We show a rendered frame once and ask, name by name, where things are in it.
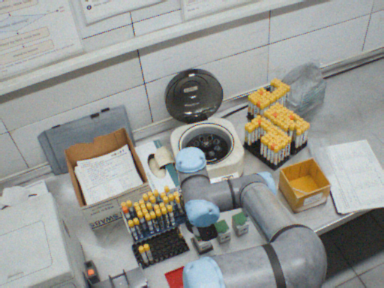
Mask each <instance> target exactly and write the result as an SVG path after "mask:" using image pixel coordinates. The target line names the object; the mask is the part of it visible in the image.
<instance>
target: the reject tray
mask: <svg viewBox="0 0 384 288"><path fill-rule="evenodd" d="M183 269H184V266H182V267H179V268H177V269H173V270H172V271H169V272H166V273H164V276H165V278H166V281H167V282H168V284H169V288H184V285H183V280H182V272H183Z"/></svg>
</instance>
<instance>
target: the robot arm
mask: <svg viewBox="0 0 384 288"><path fill-rule="evenodd" d="M175 168H176V169H177V173H178V180H179V184H180V190H178V192H179V193H180V194H181V196H179V201H180V207H181V209H182V211H183V212H184V213H185V217H186V216H187V220H186V221H185V226H186V227H187V230H188V231H190V233H192V234H194V235H196V236H200V238H201V239H202V240H203V241H204V242H208V241H210V240H212V239H215V238H217V237H218V232H217V230H216V229H215V222H217V221H218V220H219V218H220V213H221V212H229V211H232V210H235V209H240V208H244V210H245V211H246V212H247V215H249V218H250V219H251V221H252V222H253V225H254V226H255V227H256V231H258V233H259V235H260V237H261V238H262V240H263V242H264V243H265V244H263V245H260V246H256V247H250V248H245V249H242V250H237V251H234V252H232V253H223V254H220V255H217V256H212V257H203V258H201V259H198V260H196V261H193V262H189V263H188V264H186V266H185V267H184V269H183V272H182V280H183V285H184V288H322V285H323V282H324V280H325V277H326V269H327V256H326V249H325V248H324V246H323V243H322V242H321V240H320V238H319V237H318V235H316V234H315V232H314V231H313V230H312V229H311V228H310V227H308V226H307V225H303V224H300V223H299V222H297V220H296V219H295V218H294V217H293V215H292V214H290V212H289V211H288V210H287V208H286V207H284V204H283V203H281V202H280V200H279V199H278V198H277V197H276V193H277V191H276V187H275V182H274V180H273V178H272V175H271V174H270V173H269V172H255V173H252V174H251V175H246V176H242V177H236V178H231V179H227V180H224V181H218V182H215V183H211V180H210V178H209V174H208V173H207V169H206V157H205V155H204V153H203V152H202V151H201V150H200V149H198V148H196V147H187V148H184V149H182V150H181V151H179V153H178V154H177V155H176V156H175Z"/></svg>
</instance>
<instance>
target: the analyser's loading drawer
mask: <svg viewBox="0 0 384 288"><path fill-rule="evenodd" d="M120 283H121V284H120ZM145 285H148V287H149V282H148V280H147V277H146V275H145V273H144V271H143V267H142V265H141V263H139V267H137V268H135V269H131V270H130V271H125V270H124V269H123V273H121V274H117V275H116V276H114V277H110V275H109V279H106V280H103V281H102V282H99V283H96V284H93V285H91V286H90V287H89V288H140V287H144V286H145Z"/></svg>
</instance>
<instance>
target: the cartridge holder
mask: <svg viewBox="0 0 384 288"><path fill-rule="evenodd" d="M190 241H191V243H192V244H193V246H194V247H195V251H196V253H197V255H198V256H199V258H200V259H201V258H203V257H213V256H217V254H216V253H215V251H214V247H213V245H212V243H211V247H207V248H206V249H204V250H201V251H200V250H199V248H198V247H197V244H196V243H195V240H194V237H193V238H191V239H190Z"/></svg>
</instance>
